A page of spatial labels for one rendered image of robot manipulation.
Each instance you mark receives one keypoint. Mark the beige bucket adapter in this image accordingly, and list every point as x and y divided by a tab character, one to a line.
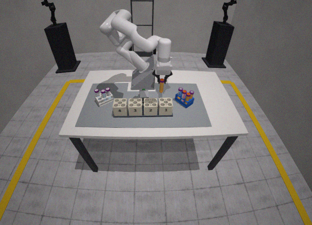
135	106
119	107
150	106
165	106

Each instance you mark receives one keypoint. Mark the blue tube rack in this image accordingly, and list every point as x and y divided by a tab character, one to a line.
190	102

